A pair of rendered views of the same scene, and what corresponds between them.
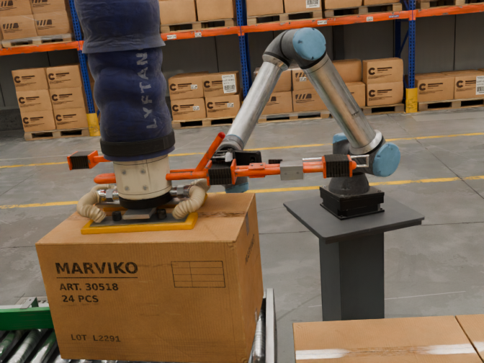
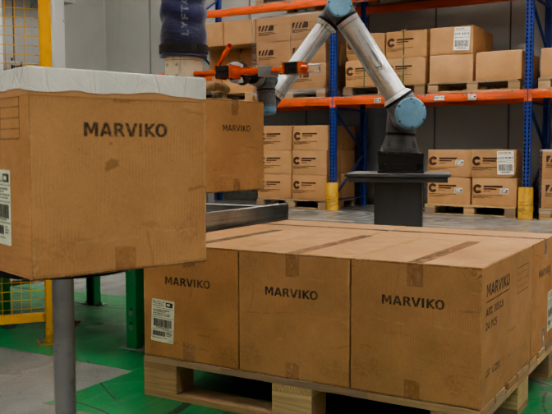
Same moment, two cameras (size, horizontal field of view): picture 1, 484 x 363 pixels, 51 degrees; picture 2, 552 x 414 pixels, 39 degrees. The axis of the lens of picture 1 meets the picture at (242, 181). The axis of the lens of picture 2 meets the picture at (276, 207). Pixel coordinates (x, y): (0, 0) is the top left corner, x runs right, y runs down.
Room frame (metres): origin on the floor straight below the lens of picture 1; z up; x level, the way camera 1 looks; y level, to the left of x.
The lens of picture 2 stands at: (-1.56, -1.67, 0.87)
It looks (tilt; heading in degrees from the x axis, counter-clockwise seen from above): 4 degrees down; 26
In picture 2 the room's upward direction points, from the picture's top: straight up
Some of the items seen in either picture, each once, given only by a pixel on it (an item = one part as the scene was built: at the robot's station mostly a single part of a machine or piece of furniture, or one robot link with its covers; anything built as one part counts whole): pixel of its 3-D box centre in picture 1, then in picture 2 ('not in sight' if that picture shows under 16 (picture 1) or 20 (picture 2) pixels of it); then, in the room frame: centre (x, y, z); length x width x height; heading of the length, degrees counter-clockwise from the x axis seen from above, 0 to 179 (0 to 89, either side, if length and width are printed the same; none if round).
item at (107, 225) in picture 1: (139, 218); not in sight; (1.45, 0.32, 1.10); 0.34 x 0.10 x 0.05; 83
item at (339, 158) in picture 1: (336, 166); (294, 68); (1.47, -0.29, 1.21); 0.08 x 0.07 x 0.05; 83
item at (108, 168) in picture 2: not in sight; (60, 169); (-0.15, -0.43, 0.82); 0.60 x 0.40 x 0.40; 66
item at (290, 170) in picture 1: (292, 170); (268, 71); (1.49, -0.15, 1.20); 0.07 x 0.07 x 0.04; 83
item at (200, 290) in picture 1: (162, 271); (186, 145); (1.53, 0.29, 0.88); 0.60 x 0.40 x 0.40; 79
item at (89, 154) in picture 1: (83, 160); not in sight; (1.84, 0.58, 1.21); 0.09 x 0.08 x 0.05; 173
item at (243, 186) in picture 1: (233, 176); (266, 102); (1.84, 0.03, 1.09); 0.12 x 0.09 x 0.12; 27
